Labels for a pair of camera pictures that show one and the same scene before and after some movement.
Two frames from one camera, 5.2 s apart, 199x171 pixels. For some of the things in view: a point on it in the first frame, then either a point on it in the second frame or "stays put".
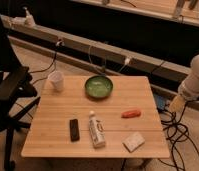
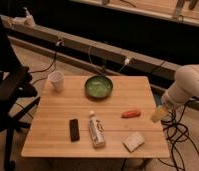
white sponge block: (134, 141) stays put
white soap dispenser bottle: (29, 20) stays put
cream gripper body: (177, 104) to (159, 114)
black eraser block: (74, 130) stays put
